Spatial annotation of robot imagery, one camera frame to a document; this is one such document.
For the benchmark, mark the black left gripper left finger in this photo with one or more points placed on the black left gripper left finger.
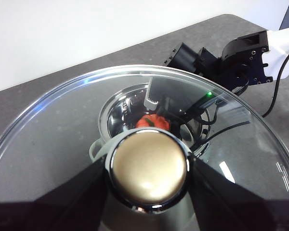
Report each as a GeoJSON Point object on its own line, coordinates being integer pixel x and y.
{"type": "Point", "coordinates": [50, 211]}

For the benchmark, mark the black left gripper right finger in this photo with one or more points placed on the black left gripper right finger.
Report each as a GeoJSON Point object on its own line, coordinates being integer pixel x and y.
{"type": "Point", "coordinates": [236, 211]}

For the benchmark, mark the small orange pumpkin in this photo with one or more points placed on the small orange pumpkin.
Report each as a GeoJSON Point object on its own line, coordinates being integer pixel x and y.
{"type": "Point", "coordinates": [156, 122]}

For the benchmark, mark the glass lid with green knob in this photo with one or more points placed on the glass lid with green knob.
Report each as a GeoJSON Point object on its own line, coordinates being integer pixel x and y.
{"type": "Point", "coordinates": [50, 144]}

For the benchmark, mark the pale green electric cooking pot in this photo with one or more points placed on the pale green electric cooking pot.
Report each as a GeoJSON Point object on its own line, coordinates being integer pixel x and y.
{"type": "Point", "coordinates": [96, 149]}

